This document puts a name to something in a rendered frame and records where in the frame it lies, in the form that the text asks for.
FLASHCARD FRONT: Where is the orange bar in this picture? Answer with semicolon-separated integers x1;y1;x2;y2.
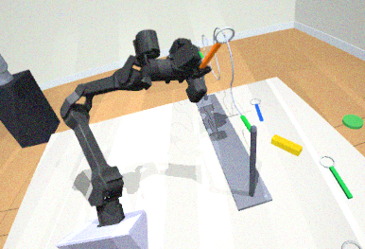
199;27;235;67

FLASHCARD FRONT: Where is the yellow rectangular block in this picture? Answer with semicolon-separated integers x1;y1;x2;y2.
271;134;303;156

